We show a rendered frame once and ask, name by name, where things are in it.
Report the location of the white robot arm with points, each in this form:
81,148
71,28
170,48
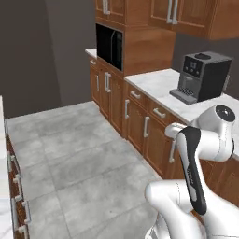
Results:
217,137

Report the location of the wooden base cupboard door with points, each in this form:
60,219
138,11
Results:
117,105
135,127
157,149
102,99
177,169

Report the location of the narrow wooden cupboard door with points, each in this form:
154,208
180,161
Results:
93,87

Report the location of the small wooden drawer front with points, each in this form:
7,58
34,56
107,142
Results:
92,66

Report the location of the black built-in microwave oven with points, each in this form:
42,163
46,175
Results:
109,46

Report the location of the tall wooden cabinet housing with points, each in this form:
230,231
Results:
146,49

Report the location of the black coffee machine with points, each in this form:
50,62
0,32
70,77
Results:
208,77

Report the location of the wooden drawer cabinet run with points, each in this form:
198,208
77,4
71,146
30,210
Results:
18,193

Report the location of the wooden wall cupboard door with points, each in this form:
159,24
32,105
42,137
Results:
116,7

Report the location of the wooden wall cupboard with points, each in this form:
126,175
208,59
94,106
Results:
199,15

